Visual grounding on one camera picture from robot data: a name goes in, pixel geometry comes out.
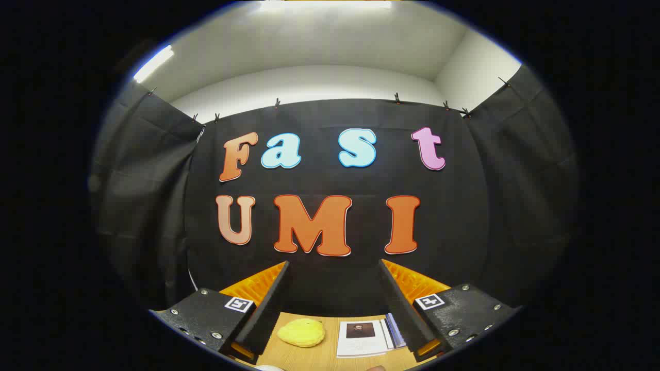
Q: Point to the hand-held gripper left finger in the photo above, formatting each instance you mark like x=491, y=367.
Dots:
x=268, y=314

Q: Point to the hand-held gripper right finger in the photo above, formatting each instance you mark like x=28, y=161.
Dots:
x=402, y=314

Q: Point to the yellow knitted plush toy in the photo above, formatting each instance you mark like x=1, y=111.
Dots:
x=301, y=332

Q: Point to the white booklet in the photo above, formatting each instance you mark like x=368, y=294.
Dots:
x=366, y=342

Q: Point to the row of black cloth clips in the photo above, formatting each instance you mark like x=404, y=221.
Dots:
x=397, y=98

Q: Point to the long ceiling light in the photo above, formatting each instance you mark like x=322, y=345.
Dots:
x=153, y=63

